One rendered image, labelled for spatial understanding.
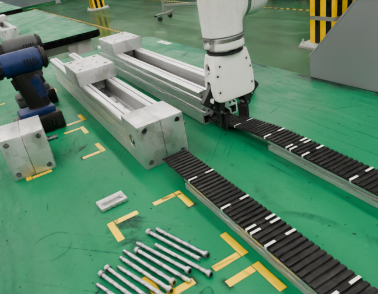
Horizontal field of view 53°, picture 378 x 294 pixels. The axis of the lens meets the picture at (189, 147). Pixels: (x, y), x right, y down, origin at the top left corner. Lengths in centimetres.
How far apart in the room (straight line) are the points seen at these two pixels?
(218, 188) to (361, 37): 56
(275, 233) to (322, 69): 66
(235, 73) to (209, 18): 13
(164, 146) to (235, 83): 20
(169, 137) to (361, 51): 51
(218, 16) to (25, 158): 49
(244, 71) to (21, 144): 49
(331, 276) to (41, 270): 40
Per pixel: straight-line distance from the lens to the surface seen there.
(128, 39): 139
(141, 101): 88
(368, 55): 100
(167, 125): 75
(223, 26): 76
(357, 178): 63
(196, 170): 66
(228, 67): 79
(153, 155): 75
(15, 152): 86
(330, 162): 66
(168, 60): 116
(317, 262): 48
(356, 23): 101
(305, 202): 63
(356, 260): 54
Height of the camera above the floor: 116
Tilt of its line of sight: 28 degrees down
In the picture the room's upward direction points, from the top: 11 degrees counter-clockwise
